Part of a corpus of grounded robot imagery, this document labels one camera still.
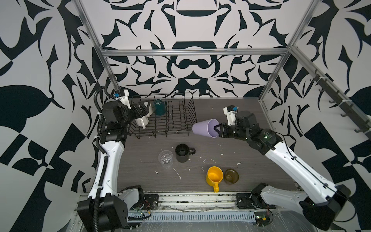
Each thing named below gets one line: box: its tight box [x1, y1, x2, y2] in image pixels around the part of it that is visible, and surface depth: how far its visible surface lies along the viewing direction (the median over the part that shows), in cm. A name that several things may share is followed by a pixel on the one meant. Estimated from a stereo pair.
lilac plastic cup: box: [192, 118, 220, 139], surface depth 73 cm
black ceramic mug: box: [174, 143, 197, 163], surface depth 89 cm
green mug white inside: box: [154, 98, 167, 116], surface depth 106 cm
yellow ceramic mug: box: [205, 165, 224, 194], surface depth 77 cm
